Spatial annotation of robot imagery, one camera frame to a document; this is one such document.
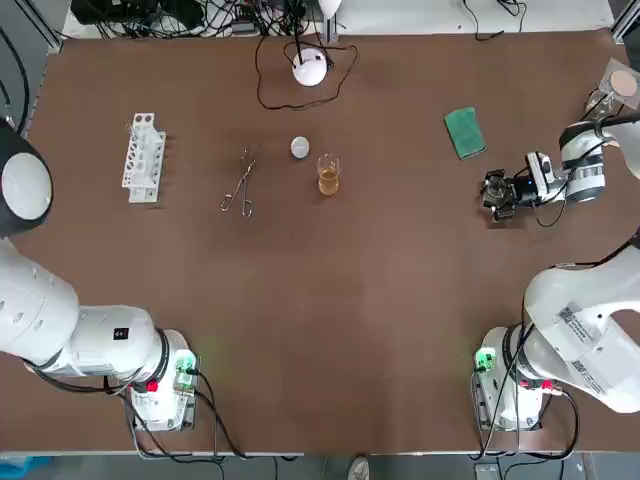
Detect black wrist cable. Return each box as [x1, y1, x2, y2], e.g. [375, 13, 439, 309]
[534, 174, 574, 229]
[0, 24, 31, 136]

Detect black base cable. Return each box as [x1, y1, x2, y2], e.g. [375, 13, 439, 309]
[547, 387, 581, 459]
[189, 367, 306, 461]

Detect black electronics box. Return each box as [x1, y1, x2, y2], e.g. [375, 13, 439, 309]
[69, 0, 201, 26]

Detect black right base cable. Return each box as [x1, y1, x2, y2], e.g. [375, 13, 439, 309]
[547, 387, 581, 459]

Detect black lamp cable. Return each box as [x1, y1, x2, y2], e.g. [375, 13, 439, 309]
[255, 34, 359, 111]

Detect tangled cable bundle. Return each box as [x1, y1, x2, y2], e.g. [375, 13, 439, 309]
[99, 0, 321, 39]

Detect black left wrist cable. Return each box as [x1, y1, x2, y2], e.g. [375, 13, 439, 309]
[0, 24, 31, 136]

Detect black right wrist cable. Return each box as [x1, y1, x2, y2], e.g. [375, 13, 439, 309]
[534, 174, 574, 229]

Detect small clear glass vessel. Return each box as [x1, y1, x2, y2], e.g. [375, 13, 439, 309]
[584, 88, 616, 121]

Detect black left base cable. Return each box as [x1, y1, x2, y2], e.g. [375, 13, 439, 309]
[189, 367, 306, 461]

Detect glass beaker with amber liquid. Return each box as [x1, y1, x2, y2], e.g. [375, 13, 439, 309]
[316, 153, 344, 197]

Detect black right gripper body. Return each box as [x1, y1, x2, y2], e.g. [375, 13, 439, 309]
[504, 175, 539, 209]

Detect tripod stand with gauze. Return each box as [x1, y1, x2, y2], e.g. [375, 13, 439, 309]
[599, 58, 640, 109]

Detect white desk lamp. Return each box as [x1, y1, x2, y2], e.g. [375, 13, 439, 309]
[291, 0, 344, 87]

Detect metal crucible tongs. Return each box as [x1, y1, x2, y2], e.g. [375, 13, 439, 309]
[219, 143, 261, 220]

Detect white test tube rack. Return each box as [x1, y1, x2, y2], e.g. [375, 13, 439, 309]
[118, 112, 167, 205]

